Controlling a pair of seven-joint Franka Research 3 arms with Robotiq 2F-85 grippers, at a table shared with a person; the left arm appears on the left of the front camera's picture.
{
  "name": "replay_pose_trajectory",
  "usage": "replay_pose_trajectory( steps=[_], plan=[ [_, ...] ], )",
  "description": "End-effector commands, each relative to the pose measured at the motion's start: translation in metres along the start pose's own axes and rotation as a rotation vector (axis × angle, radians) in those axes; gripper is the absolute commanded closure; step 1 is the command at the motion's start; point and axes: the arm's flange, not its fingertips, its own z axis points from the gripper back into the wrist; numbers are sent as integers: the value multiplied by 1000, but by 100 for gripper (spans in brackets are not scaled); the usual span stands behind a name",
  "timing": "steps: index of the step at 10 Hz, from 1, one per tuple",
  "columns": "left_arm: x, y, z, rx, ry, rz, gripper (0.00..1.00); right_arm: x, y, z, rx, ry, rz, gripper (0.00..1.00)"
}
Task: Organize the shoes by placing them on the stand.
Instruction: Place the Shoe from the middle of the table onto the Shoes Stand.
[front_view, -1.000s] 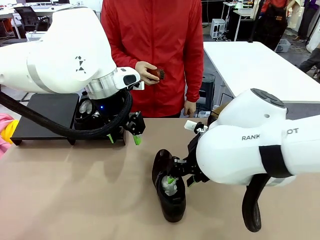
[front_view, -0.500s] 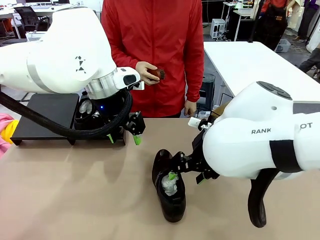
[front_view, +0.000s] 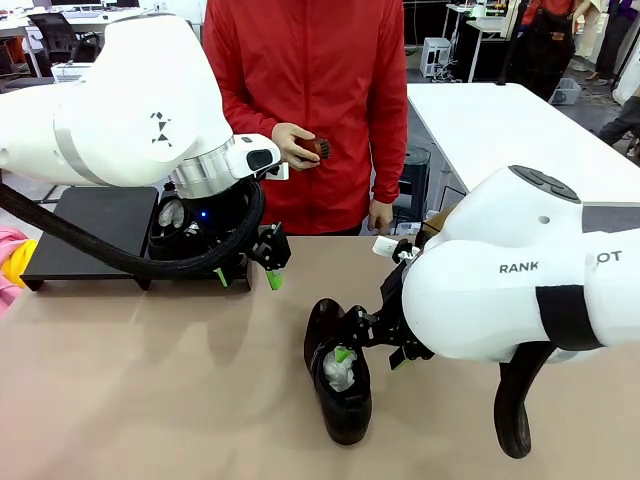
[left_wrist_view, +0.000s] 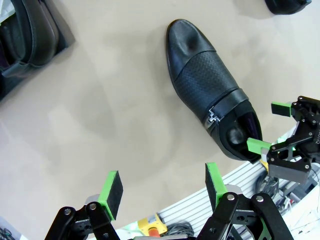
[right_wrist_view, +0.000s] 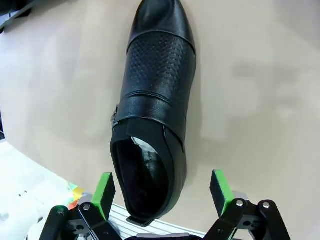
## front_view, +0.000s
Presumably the person in red jacket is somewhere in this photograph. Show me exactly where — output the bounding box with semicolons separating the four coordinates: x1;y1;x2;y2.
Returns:
202;0;410;236

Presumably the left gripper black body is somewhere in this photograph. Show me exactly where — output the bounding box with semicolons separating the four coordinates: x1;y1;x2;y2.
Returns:
181;181;252;249

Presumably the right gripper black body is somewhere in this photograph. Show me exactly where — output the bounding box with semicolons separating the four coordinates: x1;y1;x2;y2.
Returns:
371;263;427;352

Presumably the black chair seat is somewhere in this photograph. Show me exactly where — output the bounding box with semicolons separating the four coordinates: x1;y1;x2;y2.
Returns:
0;74;54;94

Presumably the white computer tower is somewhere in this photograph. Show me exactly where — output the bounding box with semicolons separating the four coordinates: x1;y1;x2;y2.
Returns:
423;37;454;79

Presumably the yellow soft object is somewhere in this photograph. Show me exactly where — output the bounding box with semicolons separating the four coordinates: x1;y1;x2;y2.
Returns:
0;238;40;290

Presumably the dark blue plastic stool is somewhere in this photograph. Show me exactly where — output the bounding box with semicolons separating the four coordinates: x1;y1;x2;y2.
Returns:
394;145;433;222

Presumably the white office desk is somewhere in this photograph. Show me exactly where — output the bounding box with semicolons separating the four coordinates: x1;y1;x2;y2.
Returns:
0;5;149;51

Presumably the brown shoe brush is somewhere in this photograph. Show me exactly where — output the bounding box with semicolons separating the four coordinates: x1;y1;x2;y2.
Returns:
294;137;335;163

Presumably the black office chair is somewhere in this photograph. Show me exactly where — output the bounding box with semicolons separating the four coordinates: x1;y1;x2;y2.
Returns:
25;12;102;67

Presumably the arm black cable sleeve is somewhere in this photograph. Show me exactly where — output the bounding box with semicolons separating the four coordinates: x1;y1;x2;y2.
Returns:
493;341;557;460
0;179;266;281

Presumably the person's right hand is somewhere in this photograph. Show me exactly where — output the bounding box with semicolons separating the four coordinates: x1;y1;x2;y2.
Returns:
271;122;322;172

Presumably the person's right forearm red sleeve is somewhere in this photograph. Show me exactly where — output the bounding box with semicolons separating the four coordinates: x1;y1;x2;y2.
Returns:
217;74;284;146

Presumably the left arm black cable sleeve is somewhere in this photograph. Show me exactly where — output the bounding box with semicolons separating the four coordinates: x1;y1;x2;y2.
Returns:
0;179;266;281

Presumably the grey plastic bin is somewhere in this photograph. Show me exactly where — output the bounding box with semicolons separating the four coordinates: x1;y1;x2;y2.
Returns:
548;77;585;107

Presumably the large white table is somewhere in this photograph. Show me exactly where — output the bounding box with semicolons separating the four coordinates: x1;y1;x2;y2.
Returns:
407;82;632;201

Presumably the bystander in dark apron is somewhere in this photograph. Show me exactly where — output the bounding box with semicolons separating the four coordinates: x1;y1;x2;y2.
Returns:
517;0;579;101

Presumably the person's left forearm red sleeve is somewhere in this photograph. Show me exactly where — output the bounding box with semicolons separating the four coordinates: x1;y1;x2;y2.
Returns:
370;109;410;205

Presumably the white crumpled paper stuffing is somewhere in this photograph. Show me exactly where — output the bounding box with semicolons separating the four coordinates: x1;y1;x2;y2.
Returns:
158;199;188;230
321;346;358;395

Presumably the person's left hand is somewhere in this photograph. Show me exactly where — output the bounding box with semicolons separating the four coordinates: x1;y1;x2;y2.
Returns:
367;196;395;234

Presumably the pink cloth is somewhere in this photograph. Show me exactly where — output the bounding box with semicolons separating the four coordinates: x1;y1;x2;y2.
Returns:
0;225;25;321

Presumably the right arm black cable sleeve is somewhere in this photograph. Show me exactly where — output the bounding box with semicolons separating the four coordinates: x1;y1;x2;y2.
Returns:
493;341;557;460

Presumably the left arm white wrist camera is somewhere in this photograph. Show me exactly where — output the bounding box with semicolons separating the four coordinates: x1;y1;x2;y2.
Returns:
259;162;291;182

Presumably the brown cardboard box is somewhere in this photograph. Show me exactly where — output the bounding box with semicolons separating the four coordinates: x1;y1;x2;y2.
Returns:
421;202;464;237

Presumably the bystander leg in grey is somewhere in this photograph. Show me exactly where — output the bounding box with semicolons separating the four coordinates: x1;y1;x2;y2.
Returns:
597;97;640;149

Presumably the white air purifier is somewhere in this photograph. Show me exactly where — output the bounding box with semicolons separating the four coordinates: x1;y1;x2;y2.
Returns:
51;62;99;85

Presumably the bystander in dark trousers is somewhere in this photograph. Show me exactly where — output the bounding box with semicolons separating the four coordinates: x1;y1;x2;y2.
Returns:
594;0;640;84

